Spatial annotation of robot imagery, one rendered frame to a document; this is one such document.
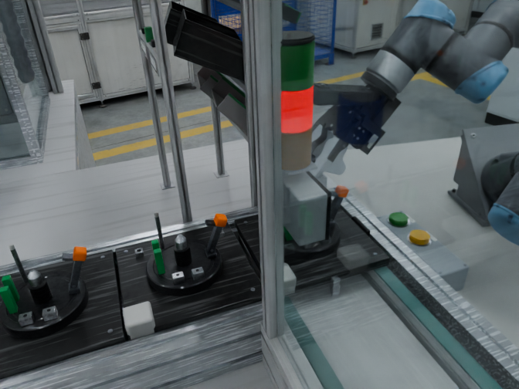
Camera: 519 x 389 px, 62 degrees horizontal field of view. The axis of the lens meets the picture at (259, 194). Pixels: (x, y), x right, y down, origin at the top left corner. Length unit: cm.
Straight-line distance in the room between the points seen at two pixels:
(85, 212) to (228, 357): 68
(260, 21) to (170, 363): 53
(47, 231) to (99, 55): 356
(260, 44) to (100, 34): 423
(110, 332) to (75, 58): 404
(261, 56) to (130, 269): 53
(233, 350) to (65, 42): 409
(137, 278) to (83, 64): 395
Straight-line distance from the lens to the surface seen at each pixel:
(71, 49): 465
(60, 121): 200
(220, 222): 79
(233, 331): 74
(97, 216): 127
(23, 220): 135
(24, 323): 81
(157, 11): 86
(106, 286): 86
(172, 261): 84
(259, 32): 48
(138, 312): 76
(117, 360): 75
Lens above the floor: 152
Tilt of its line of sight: 32 degrees down
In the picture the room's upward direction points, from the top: 2 degrees counter-clockwise
